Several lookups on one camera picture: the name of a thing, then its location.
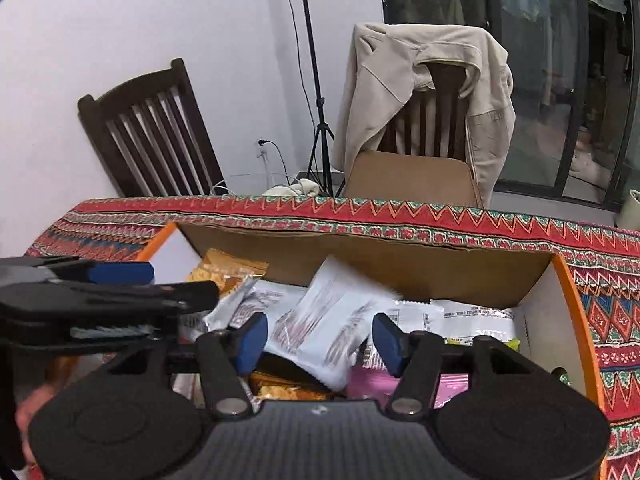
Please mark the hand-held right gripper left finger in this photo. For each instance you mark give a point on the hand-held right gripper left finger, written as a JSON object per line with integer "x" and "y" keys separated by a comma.
{"x": 252, "y": 342}

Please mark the dark wooden chair with jacket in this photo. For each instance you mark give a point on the dark wooden chair with jacket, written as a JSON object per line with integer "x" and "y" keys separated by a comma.
{"x": 425, "y": 115}

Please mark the bright yellow snack packet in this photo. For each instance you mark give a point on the bright yellow snack packet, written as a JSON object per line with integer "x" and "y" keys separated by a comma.
{"x": 495, "y": 343}

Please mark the beige jacket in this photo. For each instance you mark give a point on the beige jacket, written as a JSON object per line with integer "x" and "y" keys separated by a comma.
{"x": 380, "y": 90}

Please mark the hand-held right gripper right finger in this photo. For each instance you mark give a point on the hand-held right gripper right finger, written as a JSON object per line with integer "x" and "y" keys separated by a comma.
{"x": 389, "y": 342}

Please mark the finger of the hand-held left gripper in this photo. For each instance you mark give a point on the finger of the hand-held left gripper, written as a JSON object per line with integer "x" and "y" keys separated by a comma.
{"x": 150, "y": 300}
{"x": 122, "y": 273}

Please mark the sliding glass door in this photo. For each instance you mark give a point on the sliding glass door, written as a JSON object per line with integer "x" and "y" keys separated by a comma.
{"x": 540, "y": 85}

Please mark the white packet with brown stripes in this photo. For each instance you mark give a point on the white packet with brown stripes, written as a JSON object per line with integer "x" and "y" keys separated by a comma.
{"x": 415, "y": 320}

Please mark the brown cardboard sheet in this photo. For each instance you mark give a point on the brown cardboard sheet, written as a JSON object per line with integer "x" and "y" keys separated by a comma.
{"x": 410, "y": 180}

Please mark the patterned red tablecloth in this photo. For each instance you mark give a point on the patterned red tablecloth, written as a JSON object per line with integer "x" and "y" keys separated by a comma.
{"x": 615, "y": 310}

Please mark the white cloth bundle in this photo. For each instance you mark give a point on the white cloth bundle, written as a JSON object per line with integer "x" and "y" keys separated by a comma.
{"x": 292, "y": 189}

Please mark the small white brown-print packet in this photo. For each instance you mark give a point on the small white brown-print packet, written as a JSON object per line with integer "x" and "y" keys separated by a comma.
{"x": 272, "y": 305}

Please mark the cardboard box with orange rim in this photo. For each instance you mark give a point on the cardboard box with orange rim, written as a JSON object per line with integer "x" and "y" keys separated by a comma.
{"x": 545, "y": 320}

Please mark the black tripod stand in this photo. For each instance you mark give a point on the black tripod stand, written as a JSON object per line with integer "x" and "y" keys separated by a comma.
{"x": 315, "y": 60}

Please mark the white wall socket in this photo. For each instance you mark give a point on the white wall socket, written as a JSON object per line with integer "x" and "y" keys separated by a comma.
{"x": 262, "y": 150}

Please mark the orange snack packet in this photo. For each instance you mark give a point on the orange snack packet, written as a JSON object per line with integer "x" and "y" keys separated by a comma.
{"x": 225, "y": 267}

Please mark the dark wooden slatted chair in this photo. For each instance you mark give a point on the dark wooden slatted chair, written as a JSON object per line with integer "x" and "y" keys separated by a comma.
{"x": 150, "y": 130}

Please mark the white packet with red text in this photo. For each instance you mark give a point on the white packet with red text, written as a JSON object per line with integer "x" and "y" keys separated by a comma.
{"x": 192, "y": 327}

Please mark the golden yellow snack packet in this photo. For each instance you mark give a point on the golden yellow snack packet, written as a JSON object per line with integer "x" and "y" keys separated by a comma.
{"x": 290, "y": 385}

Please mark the pale slippers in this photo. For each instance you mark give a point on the pale slippers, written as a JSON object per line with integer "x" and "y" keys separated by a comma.
{"x": 587, "y": 167}

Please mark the white packet with black text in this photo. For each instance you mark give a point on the white packet with black text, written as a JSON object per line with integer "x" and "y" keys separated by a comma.
{"x": 475, "y": 320}

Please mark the large white brown-print packet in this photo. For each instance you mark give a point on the large white brown-print packet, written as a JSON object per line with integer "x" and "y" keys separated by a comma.
{"x": 330, "y": 320}

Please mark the pink snack packet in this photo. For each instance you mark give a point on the pink snack packet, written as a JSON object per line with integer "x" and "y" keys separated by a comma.
{"x": 370, "y": 385}

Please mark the silver snack packet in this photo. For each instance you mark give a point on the silver snack packet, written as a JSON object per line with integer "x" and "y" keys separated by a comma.
{"x": 232, "y": 305}

